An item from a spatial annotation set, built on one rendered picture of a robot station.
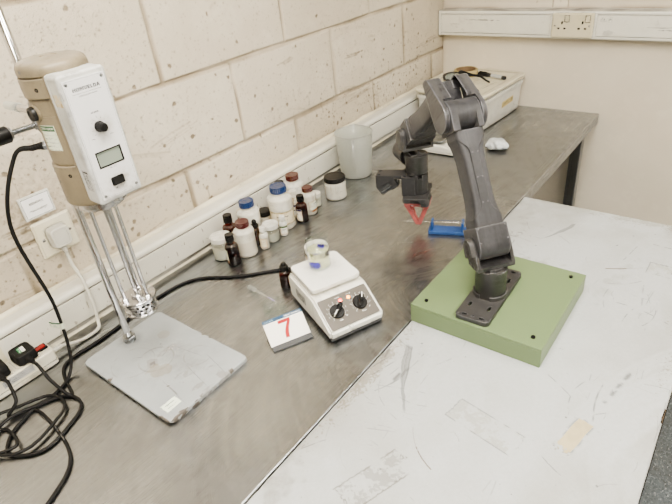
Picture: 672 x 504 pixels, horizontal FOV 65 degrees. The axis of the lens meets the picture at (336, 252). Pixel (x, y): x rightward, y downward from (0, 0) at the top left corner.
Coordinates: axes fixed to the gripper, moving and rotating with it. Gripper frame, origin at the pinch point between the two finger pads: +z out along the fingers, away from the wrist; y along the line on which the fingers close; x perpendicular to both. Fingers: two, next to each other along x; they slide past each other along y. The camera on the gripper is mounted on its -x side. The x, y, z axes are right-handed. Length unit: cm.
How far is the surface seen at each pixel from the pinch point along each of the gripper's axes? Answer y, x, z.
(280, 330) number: 48, -22, 1
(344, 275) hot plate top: 35.7, -10.9, -5.7
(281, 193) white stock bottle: 2.5, -37.7, -8.7
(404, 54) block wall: -92, -18, -24
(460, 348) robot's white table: 45.1, 14.7, 3.4
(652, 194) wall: -89, 79, 34
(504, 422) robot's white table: 62, 23, 4
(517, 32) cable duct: -105, 25, -27
